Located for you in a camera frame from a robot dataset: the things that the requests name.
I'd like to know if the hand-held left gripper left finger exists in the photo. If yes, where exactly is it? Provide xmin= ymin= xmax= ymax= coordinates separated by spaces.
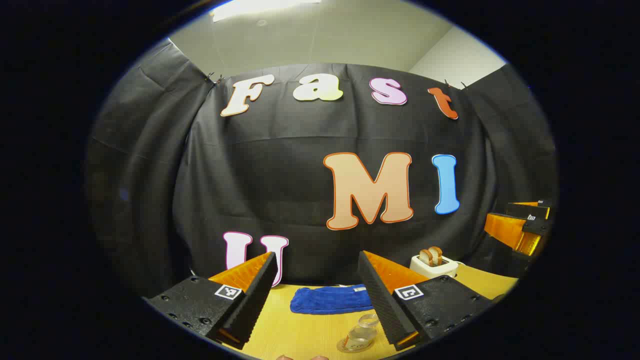
xmin=144 ymin=251 xmax=279 ymax=351

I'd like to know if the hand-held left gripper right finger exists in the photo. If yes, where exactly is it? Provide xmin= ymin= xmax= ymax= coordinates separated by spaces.
xmin=357 ymin=250 xmax=496 ymax=352

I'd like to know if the clear water bottle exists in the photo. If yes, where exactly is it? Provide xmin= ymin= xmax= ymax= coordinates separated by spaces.
xmin=345 ymin=313 xmax=381 ymax=351

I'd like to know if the blue folded towel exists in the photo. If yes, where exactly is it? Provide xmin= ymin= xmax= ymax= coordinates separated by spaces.
xmin=290 ymin=284 xmax=375 ymax=316

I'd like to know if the white toaster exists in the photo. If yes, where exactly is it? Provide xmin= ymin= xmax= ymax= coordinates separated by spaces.
xmin=410 ymin=254 xmax=460 ymax=280

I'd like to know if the black backdrop cloth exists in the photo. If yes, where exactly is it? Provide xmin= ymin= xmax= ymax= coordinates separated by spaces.
xmin=85 ymin=39 xmax=558 ymax=301

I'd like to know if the ceiling light panel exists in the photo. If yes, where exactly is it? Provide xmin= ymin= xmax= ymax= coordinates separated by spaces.
xmin=212 ymin=0 xmax=321 ymax=23

